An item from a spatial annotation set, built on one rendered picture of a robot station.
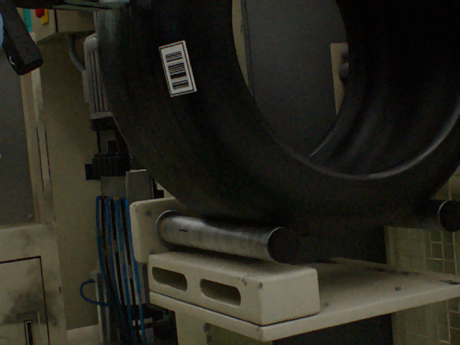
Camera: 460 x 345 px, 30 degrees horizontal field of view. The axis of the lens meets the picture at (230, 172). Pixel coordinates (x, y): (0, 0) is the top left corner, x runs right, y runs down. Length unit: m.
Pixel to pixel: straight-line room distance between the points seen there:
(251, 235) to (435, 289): 0.28
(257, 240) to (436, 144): 0.29
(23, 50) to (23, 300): 0.74
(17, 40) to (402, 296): 0.60
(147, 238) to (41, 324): 0.41
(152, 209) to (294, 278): 0.36
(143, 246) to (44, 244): 0.36
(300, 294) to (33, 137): 0.78
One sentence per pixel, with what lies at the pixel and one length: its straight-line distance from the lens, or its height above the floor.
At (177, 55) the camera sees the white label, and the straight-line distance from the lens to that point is 1.01.
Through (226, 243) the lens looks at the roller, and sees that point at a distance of 1.17.
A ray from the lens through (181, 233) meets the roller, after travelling 1.29.
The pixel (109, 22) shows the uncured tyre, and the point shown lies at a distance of 1.17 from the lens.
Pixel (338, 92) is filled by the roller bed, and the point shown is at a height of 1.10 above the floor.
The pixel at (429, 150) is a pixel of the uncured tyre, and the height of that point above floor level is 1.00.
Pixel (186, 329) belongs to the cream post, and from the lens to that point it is 1.53.
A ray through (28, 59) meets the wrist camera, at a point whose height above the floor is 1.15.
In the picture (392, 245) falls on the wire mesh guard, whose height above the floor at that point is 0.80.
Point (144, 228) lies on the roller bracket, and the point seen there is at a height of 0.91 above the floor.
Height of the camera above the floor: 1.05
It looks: 3 degrees down
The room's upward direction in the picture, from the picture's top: 5 degrees counter-clockwise
